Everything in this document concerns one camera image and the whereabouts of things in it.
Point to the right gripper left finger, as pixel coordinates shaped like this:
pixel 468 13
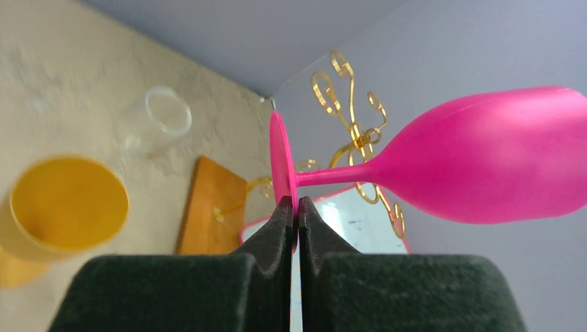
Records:
pixel 245 290

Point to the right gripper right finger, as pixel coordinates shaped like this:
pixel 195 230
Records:
pixel 343 289

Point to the gold wire wine glass rack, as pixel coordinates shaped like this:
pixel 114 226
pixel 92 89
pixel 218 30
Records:
pixel 214 218

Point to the pink plastic wine glass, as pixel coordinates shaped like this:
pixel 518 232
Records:
pixel 482 159

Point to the pink framed whiteboard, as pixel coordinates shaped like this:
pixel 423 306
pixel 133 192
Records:
pixel 364 226

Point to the yellow plastic wine glass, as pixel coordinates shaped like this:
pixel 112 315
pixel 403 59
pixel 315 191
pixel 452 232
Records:
pixel 58 208

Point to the clear wine glass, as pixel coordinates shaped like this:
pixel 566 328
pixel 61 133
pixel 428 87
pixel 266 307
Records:
pixel 154 122

